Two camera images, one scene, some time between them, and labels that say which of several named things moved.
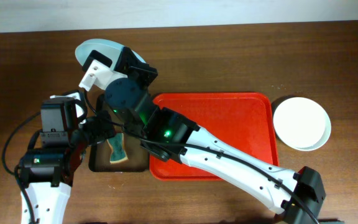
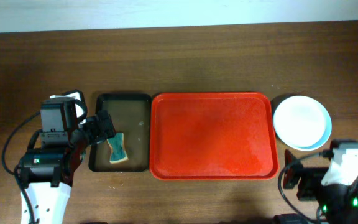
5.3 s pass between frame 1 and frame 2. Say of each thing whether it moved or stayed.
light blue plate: moved
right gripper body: moved
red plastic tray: stayed
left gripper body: stayed
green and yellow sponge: stayed
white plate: stayed
